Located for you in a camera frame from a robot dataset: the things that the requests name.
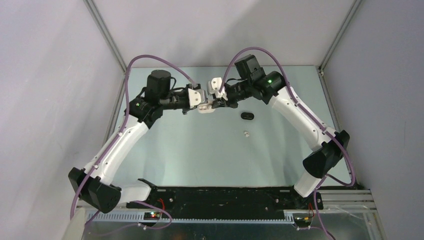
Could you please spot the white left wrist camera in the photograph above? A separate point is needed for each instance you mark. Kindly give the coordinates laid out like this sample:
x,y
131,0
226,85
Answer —
x,y
196,96

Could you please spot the white earbud charging case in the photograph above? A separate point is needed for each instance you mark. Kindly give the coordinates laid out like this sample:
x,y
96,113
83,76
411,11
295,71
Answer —
x,y
206,108

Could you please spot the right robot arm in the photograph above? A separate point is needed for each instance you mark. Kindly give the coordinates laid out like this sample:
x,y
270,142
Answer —
x,y
328,145

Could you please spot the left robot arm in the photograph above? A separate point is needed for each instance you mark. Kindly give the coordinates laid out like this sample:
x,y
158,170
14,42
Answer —
x,y
93,183

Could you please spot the aluminium front frame rail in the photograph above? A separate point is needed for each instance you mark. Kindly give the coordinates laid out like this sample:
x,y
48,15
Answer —
x,y
348,198

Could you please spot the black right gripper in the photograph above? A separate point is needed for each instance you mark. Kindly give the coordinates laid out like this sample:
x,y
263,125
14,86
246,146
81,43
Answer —
x,y
220,102

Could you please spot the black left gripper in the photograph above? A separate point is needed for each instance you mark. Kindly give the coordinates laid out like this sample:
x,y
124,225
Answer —
x,y
184,111

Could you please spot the black earbud charging case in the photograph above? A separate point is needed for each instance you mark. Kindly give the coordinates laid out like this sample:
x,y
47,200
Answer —
x,y
247,116

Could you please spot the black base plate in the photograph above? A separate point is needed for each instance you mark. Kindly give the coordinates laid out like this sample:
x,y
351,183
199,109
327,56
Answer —
x,y
231,201

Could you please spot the grey slotted cable duct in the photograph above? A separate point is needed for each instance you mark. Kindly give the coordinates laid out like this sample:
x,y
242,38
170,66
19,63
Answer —
x,y
146,217

